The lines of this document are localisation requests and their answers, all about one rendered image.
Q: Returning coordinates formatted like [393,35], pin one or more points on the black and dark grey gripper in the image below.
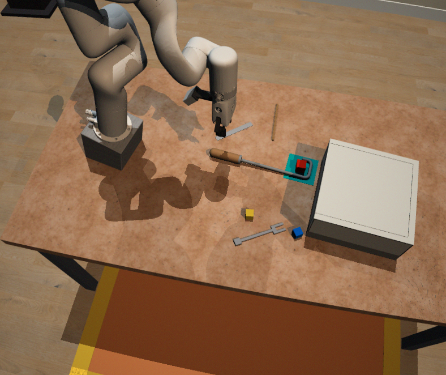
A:
[222,113]

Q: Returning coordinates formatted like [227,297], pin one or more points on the blue cube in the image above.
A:
[297,232]

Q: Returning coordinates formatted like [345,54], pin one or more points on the grey combination wrench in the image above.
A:
[239,241]

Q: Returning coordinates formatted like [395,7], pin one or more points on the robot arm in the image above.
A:
[96,31]

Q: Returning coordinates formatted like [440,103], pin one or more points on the teal square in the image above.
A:
[291,164]

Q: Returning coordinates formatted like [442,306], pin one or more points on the red block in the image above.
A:
[300,166]

